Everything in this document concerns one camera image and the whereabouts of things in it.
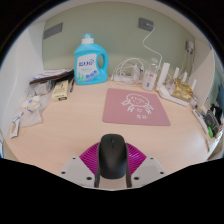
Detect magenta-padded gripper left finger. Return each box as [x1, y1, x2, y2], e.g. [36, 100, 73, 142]
[59, 141, 102, 189]

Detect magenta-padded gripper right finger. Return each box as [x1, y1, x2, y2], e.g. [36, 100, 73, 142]
[124, 141, 167, 189]

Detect black computer mouse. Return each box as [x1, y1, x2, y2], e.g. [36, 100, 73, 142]
[98, 133, 129, 180]

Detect pink printed mouse pad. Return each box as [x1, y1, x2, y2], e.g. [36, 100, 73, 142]
[101, 87, 172, 127]

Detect white remote control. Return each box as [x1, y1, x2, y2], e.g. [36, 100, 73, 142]
[192, 108, 209, 134]

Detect white router with antennas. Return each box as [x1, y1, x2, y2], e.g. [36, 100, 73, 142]
[155, 62, 198, 108]

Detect small yellow box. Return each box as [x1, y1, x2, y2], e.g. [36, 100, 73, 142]
[51, 79, 70, 102]

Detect clear plastic bags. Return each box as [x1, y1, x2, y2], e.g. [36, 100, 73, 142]
[20, 83, 51, 128]

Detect white power strip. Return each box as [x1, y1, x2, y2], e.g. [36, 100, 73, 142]
[111, 73, 139, 84]

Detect small white orange sachet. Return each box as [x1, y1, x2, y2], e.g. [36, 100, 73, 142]
[9, 110, 24, 139]

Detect gold foil bag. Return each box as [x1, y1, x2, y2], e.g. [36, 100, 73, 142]
[171, 77, 194, 103]

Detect black pouch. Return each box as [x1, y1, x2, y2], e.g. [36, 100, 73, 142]
[203, 104, 223, 136]

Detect blue detergent bottle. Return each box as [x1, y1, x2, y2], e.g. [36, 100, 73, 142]
[73, 32, 110, 86]

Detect bundle of white cables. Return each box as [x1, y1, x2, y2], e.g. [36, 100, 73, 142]
[111, 57, 148, 85]

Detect white cable from socket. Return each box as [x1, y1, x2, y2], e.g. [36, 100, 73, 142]
[142, 23, 163, 64]

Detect white wall power adapter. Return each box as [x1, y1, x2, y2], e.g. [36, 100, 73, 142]
[184, 40, 195, 54]

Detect grey blank wall plate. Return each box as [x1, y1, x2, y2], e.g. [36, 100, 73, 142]
[43, 22, 64, 40]

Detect grey wall socket plate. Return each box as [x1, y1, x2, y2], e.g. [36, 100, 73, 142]
[138, 17, 155, 33]

